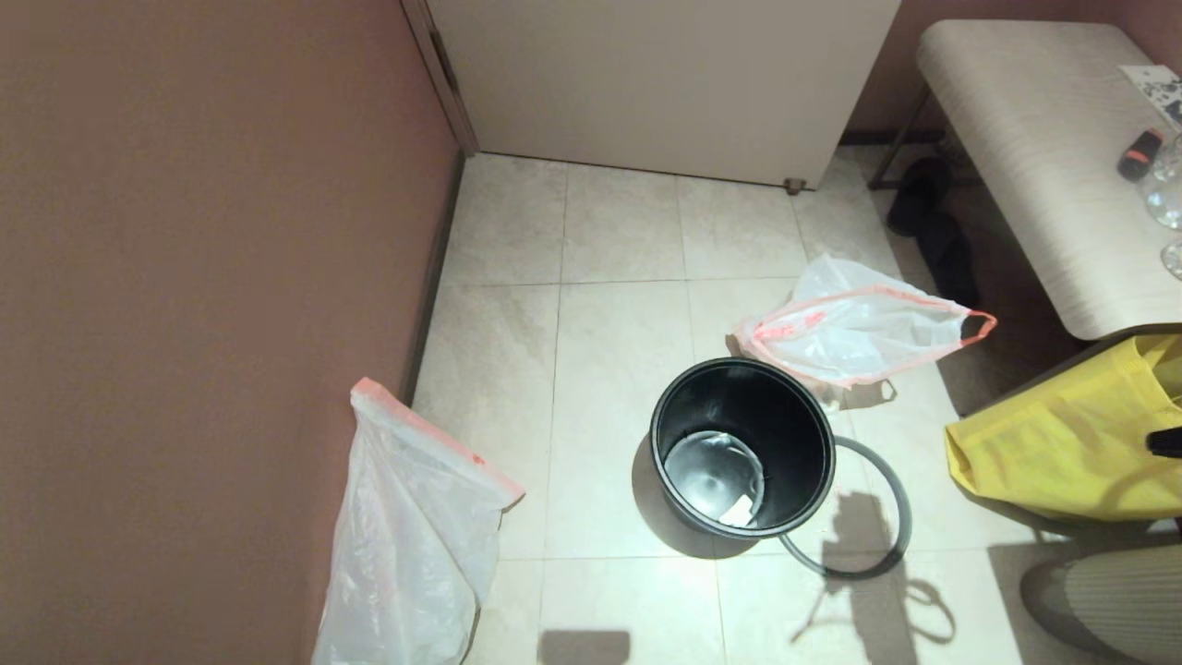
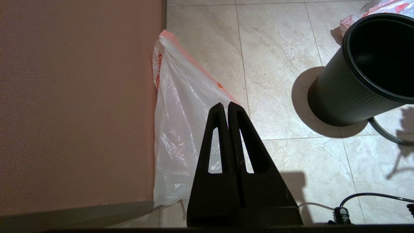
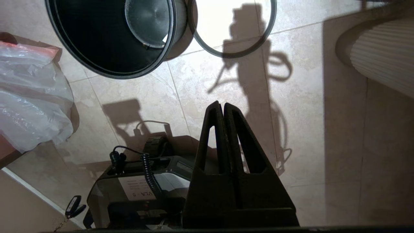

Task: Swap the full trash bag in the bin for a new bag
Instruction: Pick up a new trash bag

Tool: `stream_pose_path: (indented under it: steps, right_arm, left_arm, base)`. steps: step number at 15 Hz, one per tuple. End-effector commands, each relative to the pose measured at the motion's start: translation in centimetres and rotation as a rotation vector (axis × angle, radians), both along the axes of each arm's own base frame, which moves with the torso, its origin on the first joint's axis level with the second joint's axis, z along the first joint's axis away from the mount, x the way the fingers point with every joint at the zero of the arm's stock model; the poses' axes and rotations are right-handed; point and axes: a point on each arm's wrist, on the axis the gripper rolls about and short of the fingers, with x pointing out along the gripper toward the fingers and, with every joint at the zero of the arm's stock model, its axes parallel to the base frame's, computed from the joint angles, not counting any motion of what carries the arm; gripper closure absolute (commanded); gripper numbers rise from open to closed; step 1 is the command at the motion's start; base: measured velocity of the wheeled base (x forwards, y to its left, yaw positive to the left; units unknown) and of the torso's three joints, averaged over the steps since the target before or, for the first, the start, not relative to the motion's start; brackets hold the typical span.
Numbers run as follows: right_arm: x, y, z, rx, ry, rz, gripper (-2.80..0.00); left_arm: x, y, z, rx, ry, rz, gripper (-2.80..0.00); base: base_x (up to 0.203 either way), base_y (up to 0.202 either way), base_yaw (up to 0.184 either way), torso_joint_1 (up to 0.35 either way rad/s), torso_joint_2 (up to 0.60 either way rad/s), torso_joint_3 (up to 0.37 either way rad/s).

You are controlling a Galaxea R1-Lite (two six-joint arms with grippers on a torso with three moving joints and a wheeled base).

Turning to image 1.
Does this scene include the white door frame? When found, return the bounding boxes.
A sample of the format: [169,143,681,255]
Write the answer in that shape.
[400,0,480,159]

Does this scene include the thin metal bench leg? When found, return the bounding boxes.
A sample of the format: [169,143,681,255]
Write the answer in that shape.
[868,89,934,191]

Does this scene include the black slipper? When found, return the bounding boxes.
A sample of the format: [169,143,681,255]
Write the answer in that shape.
[919,214,981,310]
[886,157,952,237]

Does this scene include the white blue printed card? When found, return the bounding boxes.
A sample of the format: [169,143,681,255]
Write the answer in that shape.
[1119,65,1182,126]

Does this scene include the gray bin rim ring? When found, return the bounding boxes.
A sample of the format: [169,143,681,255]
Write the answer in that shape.
[778,436,913,581]

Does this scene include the grey ribbed cushion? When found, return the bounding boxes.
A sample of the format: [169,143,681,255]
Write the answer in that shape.
[1019,543,1182,665]

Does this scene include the clear plastic bag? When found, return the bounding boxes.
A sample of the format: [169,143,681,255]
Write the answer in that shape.
[734,254,999,408]

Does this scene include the white door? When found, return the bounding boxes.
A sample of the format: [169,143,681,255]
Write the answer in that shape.
[425,0,901,192]

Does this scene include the beige wood grain bench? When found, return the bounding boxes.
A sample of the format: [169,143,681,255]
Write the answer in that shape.
[916,20,1182,341]

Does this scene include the black round trash bin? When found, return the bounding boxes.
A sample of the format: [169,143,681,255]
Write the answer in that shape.
[649,357,838,540]

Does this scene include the small black red object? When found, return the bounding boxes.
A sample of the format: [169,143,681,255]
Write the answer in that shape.
[1117,129,1164,183]

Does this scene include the yellow fabric bag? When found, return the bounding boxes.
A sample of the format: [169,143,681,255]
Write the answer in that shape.
[943,334,1182,524]

